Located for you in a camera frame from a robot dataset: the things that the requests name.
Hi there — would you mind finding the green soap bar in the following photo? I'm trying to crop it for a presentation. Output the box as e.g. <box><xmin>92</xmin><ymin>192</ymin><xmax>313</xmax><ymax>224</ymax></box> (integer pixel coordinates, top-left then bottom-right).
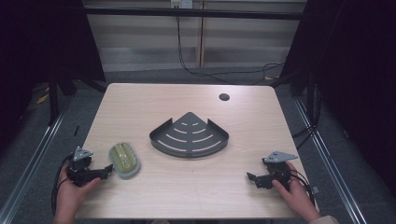
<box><xmin>111</xmin><ymin>143</ymin><xmax>137</xmax><ymax>173</ymax></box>

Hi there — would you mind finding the right hand-held gripper cable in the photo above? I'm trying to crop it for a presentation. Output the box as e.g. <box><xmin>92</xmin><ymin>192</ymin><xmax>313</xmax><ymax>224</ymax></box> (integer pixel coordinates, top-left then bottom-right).
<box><xmin>290</xmin><ymin>169</ymin><xmax>316</xmax><ymax>207</ymax></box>

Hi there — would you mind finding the black wall cable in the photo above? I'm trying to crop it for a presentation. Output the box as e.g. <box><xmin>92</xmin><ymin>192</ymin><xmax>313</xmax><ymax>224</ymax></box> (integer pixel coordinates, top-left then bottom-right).
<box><xmin>175</xmin><ymin>7</ymin><xmax>285</xmax><ymax>86</ymax></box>

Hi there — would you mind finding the black metal stand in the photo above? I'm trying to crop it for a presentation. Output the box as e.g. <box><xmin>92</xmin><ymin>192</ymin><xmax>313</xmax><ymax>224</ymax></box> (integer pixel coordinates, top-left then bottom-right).
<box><xmin>305</xmin><ymin>70</ymin><xmax>318</xmax><ymax>129</ymax></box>
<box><xmin>47</xmin><ymin>73</ymin><xmax>61</xmax><ymax>126</ymax></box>

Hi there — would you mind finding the green sponge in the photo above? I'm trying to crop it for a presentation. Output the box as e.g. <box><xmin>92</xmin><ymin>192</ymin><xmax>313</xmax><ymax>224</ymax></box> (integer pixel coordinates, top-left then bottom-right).
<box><xmin>107</xmin><ymin>141</ymin><xmax>142</xmax><ymax>181</ymax></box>

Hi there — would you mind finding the yellow floor tape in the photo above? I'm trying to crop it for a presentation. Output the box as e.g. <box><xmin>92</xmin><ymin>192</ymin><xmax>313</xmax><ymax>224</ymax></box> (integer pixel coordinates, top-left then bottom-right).
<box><xmin>35</xmin><ymin>92</ymin><xmax>50</xmax><ymax>105</ymax></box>

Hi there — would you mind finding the person's right hand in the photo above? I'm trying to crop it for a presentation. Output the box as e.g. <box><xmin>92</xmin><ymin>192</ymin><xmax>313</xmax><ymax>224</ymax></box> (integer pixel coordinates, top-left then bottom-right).
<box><xmin>271</xmin><ymin>161</ymin><xmax>321</xmax><ymax>222</ymax></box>

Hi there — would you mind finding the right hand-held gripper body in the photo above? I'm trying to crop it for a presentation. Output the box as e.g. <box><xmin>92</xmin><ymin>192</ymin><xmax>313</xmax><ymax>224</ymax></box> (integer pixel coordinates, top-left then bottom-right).
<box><xmin>257</xmin><ymin>150</ymin><xmax>299</xmax><ymax>191</ymax></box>

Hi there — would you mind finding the person's left hand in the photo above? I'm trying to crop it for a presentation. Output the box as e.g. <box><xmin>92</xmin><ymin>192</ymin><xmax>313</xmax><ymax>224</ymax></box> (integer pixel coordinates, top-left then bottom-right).
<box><xmin>55</xmin><ymin>164</ymin><xmax>103</xmax><ymax>218</ymax></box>

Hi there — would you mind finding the dark curtain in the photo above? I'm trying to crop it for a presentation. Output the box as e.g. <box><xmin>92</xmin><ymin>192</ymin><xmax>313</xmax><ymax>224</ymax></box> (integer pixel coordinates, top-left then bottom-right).
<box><xmin>278</xmin><ymin>0</ymin><xmax>396</xmax><ymax>190</ymax></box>
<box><xmin>0</xmin><ymin>0</ymin><xmax>106</xmax><ymax>153</ymax></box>

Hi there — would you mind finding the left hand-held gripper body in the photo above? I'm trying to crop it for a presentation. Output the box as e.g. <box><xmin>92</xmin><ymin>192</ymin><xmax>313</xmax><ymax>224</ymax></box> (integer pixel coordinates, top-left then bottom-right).
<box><xmin>66</xmin><ymin>146</ymin><xmax>108</xmax><ymax>188</ymax></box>

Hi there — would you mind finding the dark grey corner shelf rack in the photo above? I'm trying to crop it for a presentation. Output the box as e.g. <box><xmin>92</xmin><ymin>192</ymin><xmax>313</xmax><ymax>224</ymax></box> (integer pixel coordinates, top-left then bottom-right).
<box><xmin>148</xmin><ymin>111</ymin><xmax>231</xmax><ymax>160</ymax></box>

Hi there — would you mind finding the left hand-held gripper cable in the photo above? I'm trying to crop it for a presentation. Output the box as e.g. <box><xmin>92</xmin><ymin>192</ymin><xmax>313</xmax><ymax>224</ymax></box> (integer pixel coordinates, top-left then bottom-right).
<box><xmin>50</xmin><ymin>153</ymin><xmax>75</xmax><ymax>217</ymax></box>

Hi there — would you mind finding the black floor cable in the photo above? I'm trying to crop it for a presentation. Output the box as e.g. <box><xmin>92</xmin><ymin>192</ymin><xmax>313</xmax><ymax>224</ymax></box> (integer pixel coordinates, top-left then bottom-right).
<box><xmin>291</xmin><ymin>123</ymin><xmax>316</xmax><ymax>151</ymax></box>

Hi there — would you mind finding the hand-held gripper cable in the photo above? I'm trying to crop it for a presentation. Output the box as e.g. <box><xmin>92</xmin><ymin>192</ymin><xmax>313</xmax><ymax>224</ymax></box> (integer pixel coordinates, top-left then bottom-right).
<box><xmin>50</xmin><ymin>153</ymin><xmax>75</xmax><ymax>217</ymax></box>
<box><xmin>290</xmin><ymin>169</ymin><xmax>316</xmax><ymax>207</ymax></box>

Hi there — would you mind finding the aluminium floor rail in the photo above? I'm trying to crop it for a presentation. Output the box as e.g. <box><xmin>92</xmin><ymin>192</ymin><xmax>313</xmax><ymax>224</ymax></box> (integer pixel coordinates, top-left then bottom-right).
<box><xmin>0</xmin><ymin>104</ymin><xmax>70</xmax><ymax>224</ymax></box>
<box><xmin>293</xmin><ymin>98</ymin><xmax>368</xmax><ymax>224</ymax></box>
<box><xmin>312</xmin><ymin>128</ymin><xmax>396</xmax><ymax>219</ymax></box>

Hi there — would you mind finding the white wall socket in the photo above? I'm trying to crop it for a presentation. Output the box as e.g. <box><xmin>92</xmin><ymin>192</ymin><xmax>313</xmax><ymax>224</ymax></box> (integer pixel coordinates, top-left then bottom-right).
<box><xmin>170</xmin><ymin>0</ymin><xmax>194</xmax><ymax>9</ymax></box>

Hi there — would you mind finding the black horizontal frame bar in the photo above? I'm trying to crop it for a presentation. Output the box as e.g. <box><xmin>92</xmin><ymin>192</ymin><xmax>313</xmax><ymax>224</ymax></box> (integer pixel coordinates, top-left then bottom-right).
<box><xmin>81</xmin><ymin>7</ymin><xmax>308</xmax><ymax>21</ymax></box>

